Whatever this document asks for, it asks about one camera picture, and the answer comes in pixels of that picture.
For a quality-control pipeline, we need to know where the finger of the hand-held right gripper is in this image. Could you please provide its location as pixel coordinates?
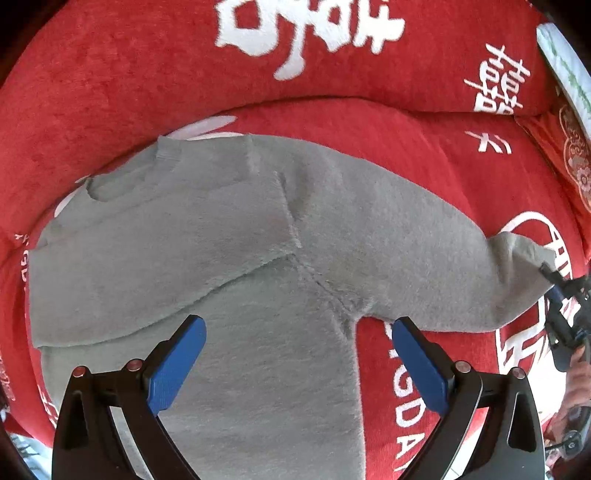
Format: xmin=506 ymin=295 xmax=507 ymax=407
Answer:
xmin=539 ymin=262 xmax=573 ymax=306

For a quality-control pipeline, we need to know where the person's right hand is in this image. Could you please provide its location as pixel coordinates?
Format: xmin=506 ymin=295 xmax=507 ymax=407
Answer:
xmin=550 ymin=347 xmax=591 ymax=445

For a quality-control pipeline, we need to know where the red printed sofa back cushion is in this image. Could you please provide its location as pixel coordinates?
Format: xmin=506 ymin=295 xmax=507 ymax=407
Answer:
xmin=0 ymin=0 xmax=561 ymax=241

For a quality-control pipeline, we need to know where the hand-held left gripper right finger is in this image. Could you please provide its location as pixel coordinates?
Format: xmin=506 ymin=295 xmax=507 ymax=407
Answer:
xmin=392 ymin=316 xmax=546 ymax=480

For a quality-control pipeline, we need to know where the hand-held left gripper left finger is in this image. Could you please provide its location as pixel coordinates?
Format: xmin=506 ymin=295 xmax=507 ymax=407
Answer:
xmin=52 ymin=315 xmax=207 ymax=480

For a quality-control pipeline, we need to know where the red printed sofa seat cushion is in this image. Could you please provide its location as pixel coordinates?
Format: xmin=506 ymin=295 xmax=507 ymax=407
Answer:
xmin=0 ymin=97 xmax=591 ymax=480

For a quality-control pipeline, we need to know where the red floral patterned cushion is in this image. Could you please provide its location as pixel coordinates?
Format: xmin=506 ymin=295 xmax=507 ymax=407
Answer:
xmin=516 ymin=90 xmax=591 ymax=210

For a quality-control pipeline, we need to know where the grey fuzzy sweater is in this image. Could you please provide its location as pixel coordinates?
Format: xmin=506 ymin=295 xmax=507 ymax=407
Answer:
xmin=25 ymin=134 xmax=557 ymax=480

